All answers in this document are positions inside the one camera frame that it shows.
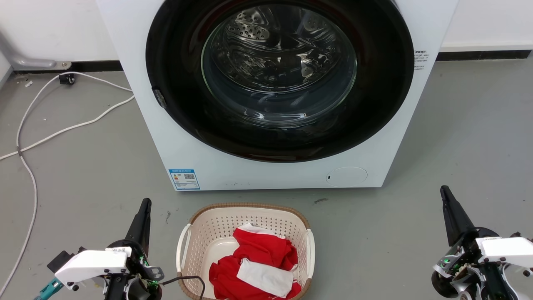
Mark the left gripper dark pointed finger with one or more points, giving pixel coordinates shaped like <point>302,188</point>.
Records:
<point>140,225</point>

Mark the round white filter cover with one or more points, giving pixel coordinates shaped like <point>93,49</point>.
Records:
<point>346,176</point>

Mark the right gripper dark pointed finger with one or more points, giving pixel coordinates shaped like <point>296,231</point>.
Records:
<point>456,216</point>

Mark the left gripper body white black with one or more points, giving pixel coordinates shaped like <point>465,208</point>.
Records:
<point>93,264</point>

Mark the stainless steel washer drum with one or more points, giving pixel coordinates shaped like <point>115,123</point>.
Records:
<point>279,62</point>

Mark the grey wall pipe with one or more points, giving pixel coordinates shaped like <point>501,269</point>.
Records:
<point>31,62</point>

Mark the white cloth piece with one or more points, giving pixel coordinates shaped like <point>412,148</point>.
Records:
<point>264,277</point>

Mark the round black glass washer door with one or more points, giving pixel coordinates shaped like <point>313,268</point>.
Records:
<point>374,108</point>

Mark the white front-load washing machine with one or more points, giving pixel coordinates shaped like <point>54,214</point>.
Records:
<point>266,173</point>

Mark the blue energy label sticker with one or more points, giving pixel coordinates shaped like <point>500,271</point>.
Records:
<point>184,179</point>

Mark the small text warning sticker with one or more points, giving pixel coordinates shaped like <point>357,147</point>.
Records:
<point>419,61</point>

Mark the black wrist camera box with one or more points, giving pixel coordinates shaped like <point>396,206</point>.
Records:
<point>60,260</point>

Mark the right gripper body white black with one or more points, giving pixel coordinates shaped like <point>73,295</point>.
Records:
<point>495,250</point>

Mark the cream plastic laundry basket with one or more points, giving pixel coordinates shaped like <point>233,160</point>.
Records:
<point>216,225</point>

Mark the red garment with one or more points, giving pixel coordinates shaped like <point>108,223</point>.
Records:
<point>260,250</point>

